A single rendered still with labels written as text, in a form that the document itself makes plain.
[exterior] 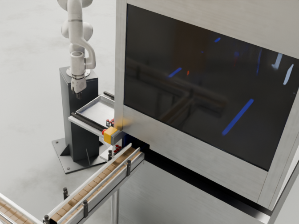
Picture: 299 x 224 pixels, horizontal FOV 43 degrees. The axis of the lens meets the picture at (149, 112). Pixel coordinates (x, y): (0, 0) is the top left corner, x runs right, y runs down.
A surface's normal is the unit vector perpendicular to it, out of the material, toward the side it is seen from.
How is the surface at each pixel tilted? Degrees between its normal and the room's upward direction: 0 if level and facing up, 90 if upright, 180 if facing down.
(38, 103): 0
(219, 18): 90
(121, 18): 90
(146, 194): 90
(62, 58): 0
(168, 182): 90
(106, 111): 0
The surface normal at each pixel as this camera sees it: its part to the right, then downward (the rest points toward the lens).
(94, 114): 0.07, -0.80
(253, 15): -0.56, 0.47
